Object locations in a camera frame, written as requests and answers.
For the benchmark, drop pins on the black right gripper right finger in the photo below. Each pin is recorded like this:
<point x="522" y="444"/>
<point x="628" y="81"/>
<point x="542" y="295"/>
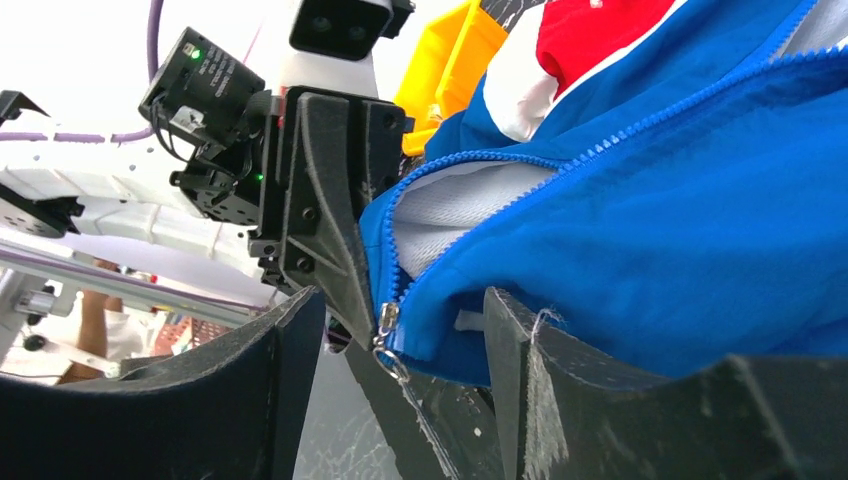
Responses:
<point x="566" y="410"/>

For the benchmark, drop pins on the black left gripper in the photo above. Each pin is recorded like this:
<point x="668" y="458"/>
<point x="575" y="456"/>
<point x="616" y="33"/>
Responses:
<point x="293" y="168"/>

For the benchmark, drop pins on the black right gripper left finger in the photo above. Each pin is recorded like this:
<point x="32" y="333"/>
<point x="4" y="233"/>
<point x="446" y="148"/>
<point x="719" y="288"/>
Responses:
<point x="233" y="408"/>

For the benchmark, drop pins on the blue red white jacket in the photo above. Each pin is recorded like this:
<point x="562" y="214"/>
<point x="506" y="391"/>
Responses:
<point x="664" y="180"/>

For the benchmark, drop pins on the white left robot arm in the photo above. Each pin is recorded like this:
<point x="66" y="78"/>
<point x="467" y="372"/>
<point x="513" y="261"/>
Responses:
<point x="119" y="190"/>

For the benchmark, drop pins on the person forearm in background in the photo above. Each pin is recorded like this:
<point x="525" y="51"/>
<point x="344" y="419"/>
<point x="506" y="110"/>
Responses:
<point x="102" y="329"/>

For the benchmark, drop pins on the orange plastic box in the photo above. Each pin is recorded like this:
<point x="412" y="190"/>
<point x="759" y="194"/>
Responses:
<point x="450" y="58"/>

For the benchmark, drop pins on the aluminium frame rail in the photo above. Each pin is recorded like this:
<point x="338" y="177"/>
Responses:
<point x="77" y="273"/>

